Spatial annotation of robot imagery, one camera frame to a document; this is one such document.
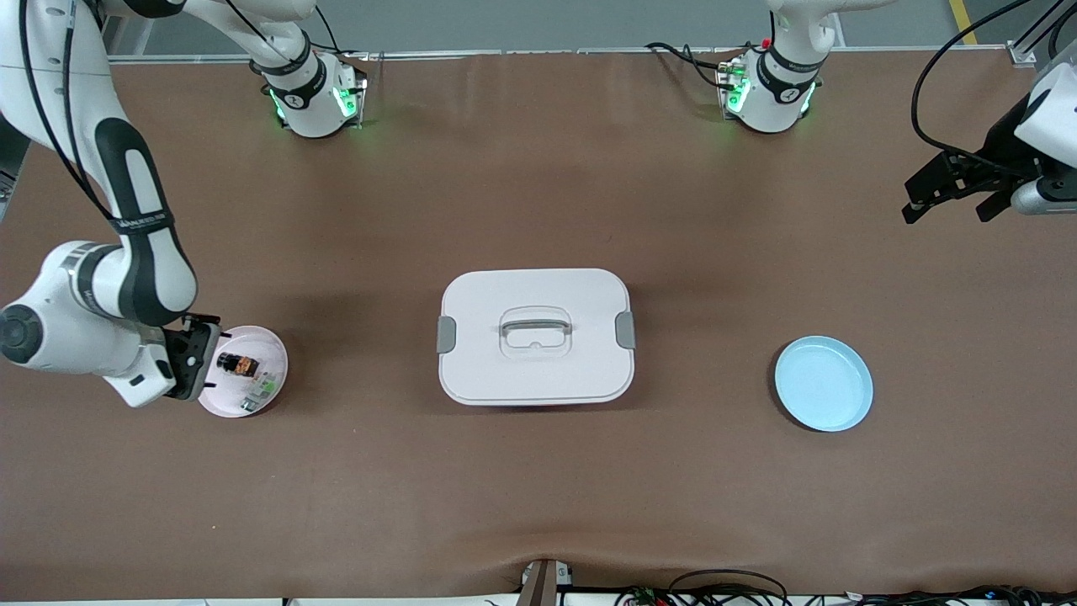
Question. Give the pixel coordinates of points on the aluminium table edge rail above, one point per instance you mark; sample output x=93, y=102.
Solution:
x=547, y=53

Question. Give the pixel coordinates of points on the light blue round plate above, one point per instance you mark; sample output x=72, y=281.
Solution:
x=823, y=383

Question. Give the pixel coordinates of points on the white lidded storage box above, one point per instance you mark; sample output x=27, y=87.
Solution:
x=535, y=370

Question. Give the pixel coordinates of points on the orange and black switch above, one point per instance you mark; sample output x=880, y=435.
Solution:
x=238, y=364

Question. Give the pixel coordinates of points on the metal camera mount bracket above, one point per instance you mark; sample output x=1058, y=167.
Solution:
x=543, y=585

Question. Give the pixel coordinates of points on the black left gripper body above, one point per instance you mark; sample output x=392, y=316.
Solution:
x=1000, y=145

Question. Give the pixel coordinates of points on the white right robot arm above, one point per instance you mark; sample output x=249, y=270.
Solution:
x=67, y=337

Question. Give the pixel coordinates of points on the aluminium frame post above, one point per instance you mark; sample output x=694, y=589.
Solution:
x=1018, y=54

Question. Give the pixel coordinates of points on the green and white switch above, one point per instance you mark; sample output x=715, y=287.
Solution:
x=267, y=385

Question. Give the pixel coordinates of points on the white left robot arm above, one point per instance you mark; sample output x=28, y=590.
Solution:
x=770, y=101

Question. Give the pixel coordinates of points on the brown table mat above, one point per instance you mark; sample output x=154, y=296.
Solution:
x=538, y=488

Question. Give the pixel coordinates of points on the pink round plate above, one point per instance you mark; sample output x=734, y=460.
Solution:
x=252, y=345

